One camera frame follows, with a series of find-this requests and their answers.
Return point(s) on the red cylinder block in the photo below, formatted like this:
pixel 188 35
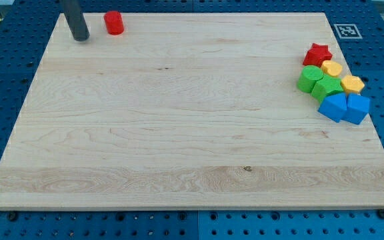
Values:
pixel 114 22

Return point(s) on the light wooden board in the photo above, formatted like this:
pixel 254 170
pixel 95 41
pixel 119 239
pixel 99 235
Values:
pixel 186 111

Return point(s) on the green cylinder block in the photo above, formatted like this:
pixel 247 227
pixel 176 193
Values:
pixel 308 78

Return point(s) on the red star block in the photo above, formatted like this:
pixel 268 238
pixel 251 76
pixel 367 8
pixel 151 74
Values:
pixel 317 54

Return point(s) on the green star block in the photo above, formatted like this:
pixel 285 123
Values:
pixel 325 87

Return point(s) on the blue pentagon block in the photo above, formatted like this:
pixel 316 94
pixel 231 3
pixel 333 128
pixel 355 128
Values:
pixel 334 107

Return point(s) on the yellow heart block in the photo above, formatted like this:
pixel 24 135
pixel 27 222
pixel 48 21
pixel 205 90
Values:
pixel 331 68

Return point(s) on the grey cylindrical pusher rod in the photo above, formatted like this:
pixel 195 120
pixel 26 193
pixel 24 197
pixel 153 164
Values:
pixel 75 19

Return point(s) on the yellow hexagon block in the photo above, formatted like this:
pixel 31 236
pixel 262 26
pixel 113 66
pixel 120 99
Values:
pixel 352 84

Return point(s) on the blue cube block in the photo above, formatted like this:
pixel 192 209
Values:
pixel 357 108

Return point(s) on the white fiducial marker tag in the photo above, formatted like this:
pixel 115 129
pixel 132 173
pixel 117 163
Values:
pixel 347 31

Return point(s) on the black bolt left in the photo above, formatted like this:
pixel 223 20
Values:
pixel 12 216

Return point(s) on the black bolt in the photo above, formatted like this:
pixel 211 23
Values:
pixel 12 216
pixel 380 213

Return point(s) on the black bolt right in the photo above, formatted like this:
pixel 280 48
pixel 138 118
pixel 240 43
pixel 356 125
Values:
pixel 380 213

